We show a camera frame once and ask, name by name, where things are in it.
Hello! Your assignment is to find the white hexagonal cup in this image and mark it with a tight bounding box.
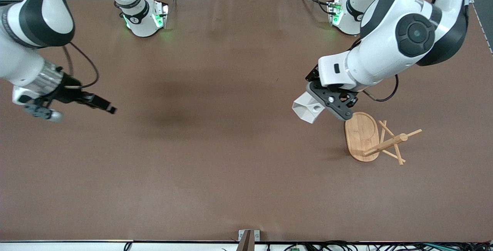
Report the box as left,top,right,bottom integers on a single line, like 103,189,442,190
292,91,326,124

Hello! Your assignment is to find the wooden cup rack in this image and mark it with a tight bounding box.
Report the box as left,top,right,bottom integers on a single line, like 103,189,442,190
344,112,423,166

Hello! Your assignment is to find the brown table cover sheet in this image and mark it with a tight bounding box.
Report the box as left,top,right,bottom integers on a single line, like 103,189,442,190
0,0,493,243

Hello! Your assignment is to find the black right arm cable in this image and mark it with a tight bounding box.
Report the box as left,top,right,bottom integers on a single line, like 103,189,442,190
62,42,100,89

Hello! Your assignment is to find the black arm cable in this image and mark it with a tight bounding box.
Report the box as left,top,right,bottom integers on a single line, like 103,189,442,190
62,42,100,89
362,75,399,102

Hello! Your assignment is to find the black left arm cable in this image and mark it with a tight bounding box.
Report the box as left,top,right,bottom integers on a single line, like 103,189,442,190
362,75,399,102

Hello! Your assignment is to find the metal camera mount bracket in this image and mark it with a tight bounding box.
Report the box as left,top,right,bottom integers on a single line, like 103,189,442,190
237,229,260,251

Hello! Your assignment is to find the tangled black cable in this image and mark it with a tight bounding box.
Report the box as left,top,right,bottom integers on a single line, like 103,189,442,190
300,241,493,251

